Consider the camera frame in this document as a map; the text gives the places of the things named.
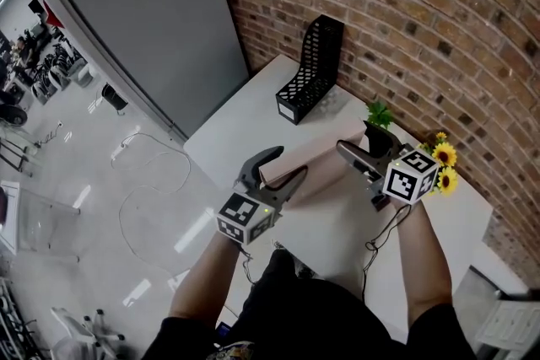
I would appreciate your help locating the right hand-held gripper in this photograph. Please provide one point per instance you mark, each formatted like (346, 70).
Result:
(411, 181)

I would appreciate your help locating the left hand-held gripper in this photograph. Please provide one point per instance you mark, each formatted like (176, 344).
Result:
(238, 213)

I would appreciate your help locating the black mesh file holder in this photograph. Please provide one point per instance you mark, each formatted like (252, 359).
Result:
(287, 110)

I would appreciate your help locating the person's left forearm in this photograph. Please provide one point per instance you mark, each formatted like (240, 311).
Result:
(202, 282)

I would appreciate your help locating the person's right forearm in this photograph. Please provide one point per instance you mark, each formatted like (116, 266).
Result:
(424, 265)

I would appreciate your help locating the small green potted plant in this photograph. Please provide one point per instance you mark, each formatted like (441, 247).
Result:
(379, 116)

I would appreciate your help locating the sunflower bouquet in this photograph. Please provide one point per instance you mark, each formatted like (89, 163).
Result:
(445, 156)

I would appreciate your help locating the person's black clothing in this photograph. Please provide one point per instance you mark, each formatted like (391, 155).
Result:
(304, 316)

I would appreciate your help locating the white power strip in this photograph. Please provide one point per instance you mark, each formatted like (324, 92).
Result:
(118, 149)

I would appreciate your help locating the black waste bin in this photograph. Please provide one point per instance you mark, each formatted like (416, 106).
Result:
(114, 97)

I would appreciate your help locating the gray refrigerator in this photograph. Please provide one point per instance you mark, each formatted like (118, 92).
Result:
(147, 12)

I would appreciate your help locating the white drawer cabinet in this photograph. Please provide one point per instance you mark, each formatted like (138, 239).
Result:
(510, 324)

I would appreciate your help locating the clear acrylic chair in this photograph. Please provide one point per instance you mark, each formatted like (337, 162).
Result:
(46, 202)

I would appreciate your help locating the white chair base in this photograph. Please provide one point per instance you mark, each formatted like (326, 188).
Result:
(73, 324)

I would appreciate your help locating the red paper tag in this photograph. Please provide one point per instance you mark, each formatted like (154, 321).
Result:
(55, 19)

